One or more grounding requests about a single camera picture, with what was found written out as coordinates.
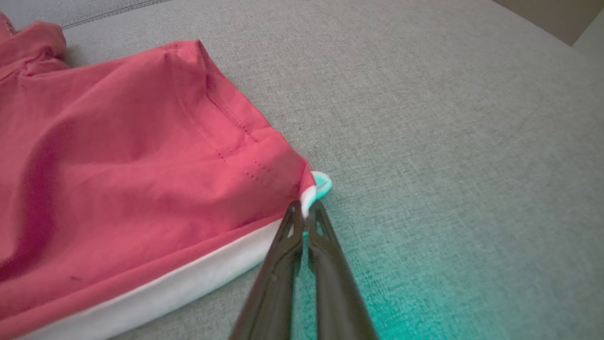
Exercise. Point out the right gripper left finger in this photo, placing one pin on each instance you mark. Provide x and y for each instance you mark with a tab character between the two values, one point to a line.
273	293

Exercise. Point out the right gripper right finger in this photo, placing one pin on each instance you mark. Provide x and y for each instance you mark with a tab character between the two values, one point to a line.
337	293

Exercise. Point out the red shorts with white band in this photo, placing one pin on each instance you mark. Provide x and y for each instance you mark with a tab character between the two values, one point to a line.
118	165

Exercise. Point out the large grey sofa seat cushion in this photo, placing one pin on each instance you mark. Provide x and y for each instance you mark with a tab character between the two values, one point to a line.
448	165

